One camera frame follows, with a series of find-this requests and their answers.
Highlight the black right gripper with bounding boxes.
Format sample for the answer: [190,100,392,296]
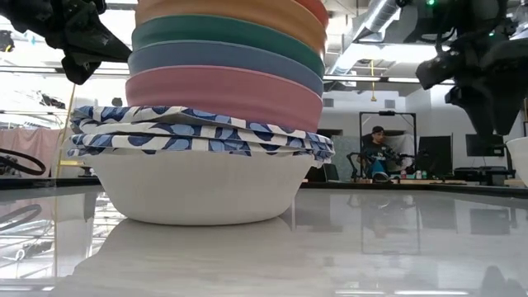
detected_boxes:
[395,0,528,139]

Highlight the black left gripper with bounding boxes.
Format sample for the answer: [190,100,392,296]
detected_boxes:
[0,0,134,86]

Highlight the blue patterned paper bowl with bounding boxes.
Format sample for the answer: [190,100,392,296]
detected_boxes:
[69,117,335,156]
[72,105,333,144]
[67,132,336,227]

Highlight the blue plastic bowl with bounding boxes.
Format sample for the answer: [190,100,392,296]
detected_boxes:
[127,39,325,97]

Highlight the teal plastic bowl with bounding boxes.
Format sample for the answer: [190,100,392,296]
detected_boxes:
[131,14,326,78]

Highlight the pink plastic bowl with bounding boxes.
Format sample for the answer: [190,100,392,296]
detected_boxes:
[125,64,324,134]

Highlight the orange plastic bowl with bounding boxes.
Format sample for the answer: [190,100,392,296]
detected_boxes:
[134,0,328,57]

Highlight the red plastic bowl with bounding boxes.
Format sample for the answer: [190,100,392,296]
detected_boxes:
[295,0,330,30]

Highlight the black computer monitor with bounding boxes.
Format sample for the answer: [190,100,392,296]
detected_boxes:
[417,134,454,177]
[465,133,507,158]

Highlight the white plastic bowl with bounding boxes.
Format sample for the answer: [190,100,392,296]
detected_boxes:
[505,135,528,187]

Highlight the black hanging device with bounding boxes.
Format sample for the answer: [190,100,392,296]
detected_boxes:
[0,29,16,53]

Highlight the pink cloth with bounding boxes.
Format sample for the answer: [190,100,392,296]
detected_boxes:
[0,126,64,179]

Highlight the person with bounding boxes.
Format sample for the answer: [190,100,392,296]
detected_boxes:
[357,125,414,183]

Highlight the long linear light fixture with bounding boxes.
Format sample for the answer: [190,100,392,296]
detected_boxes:
[0,64,455,87]

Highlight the yellow cable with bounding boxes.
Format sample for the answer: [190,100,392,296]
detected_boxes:
[54,83,78,182]

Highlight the black frame stand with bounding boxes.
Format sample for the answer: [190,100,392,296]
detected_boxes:
[358,110,417,152]

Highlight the black strap loop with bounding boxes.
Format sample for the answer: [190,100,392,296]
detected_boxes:
[0,148,48,177]

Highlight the grey spiral ventilation duct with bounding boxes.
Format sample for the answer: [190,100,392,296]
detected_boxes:
[328,0,413,76]

